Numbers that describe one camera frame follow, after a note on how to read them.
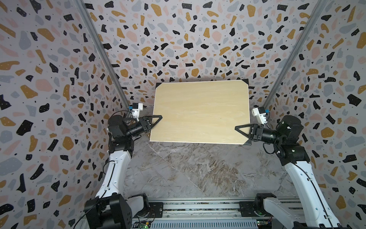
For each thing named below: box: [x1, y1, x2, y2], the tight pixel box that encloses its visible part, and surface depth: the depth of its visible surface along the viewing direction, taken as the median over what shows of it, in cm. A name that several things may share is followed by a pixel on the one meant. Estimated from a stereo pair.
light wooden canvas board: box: [150, 80, 252, 146], surface depth 66 cm
